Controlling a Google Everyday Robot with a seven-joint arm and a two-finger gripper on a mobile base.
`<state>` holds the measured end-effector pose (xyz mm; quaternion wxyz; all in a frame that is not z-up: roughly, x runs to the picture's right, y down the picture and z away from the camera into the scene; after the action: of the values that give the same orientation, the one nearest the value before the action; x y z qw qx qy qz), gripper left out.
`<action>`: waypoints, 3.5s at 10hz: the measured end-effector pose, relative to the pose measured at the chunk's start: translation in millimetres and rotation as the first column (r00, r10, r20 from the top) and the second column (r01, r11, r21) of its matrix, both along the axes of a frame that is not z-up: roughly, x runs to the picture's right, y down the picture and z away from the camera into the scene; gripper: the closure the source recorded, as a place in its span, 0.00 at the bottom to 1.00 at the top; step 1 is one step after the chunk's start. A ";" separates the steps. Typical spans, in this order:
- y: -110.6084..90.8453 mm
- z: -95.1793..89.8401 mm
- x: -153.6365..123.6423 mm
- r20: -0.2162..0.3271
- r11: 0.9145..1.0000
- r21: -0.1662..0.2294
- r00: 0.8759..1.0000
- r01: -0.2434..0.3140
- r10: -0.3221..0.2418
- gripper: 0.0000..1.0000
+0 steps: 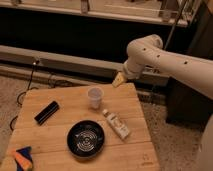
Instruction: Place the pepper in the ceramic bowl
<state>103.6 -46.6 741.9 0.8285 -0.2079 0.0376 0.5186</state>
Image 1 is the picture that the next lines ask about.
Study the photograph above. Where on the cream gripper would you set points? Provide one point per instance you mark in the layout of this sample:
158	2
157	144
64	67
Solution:
119	79

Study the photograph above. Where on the orange pepper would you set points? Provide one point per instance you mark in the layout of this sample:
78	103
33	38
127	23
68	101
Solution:
23	163

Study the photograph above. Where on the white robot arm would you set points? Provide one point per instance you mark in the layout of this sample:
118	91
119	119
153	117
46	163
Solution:
197	73

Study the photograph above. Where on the black ceramic bowl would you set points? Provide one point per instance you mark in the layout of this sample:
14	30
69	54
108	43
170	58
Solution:
85	139

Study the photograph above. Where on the white rectangular bottle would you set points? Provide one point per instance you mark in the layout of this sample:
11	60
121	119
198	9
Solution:
116	124

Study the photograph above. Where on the black rectangular box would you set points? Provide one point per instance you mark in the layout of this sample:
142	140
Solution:
46	112

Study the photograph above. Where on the metal rod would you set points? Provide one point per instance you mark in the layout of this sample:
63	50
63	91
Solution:
178	16

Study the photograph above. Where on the blue cloth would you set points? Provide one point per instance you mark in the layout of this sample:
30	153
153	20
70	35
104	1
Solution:
25	152

